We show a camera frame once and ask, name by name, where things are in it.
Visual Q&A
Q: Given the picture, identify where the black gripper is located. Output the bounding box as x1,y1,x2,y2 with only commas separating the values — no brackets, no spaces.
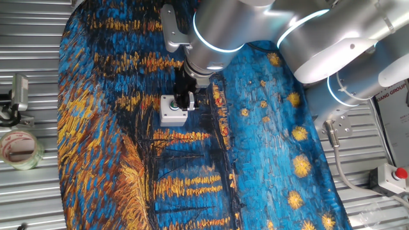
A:
174,66,201,112

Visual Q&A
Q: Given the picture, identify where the grey cable with metal plug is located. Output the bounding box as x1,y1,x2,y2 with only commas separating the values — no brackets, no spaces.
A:
322,120,409,210

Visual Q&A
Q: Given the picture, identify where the white finned camera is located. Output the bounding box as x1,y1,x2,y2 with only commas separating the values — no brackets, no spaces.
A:
11,73,29,112

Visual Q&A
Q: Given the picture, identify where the blue starry painting cloth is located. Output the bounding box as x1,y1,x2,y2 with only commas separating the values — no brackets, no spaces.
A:
56,0,352,230

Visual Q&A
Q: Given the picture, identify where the grey emergency stop box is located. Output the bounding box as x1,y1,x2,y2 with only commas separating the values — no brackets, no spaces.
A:
369,162,409,197

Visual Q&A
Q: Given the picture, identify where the clear tape roll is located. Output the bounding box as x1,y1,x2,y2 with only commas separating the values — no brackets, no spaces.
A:
0,130,45,171

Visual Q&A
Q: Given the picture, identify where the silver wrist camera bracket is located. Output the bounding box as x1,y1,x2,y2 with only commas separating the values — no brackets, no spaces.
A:
159,3,191,54

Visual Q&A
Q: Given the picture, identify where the grey box with green button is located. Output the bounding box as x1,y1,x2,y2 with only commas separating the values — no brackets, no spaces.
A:
159,95,189,127

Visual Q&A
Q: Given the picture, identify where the black and silver camera clamp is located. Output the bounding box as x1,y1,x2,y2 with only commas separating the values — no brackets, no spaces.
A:
0,92,35,128

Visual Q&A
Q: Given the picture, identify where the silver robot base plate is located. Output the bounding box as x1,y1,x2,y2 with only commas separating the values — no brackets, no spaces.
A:
314,111,353,140

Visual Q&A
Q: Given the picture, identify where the white printed paper sheet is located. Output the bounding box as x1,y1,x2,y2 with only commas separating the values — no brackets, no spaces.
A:
372,79,409,169

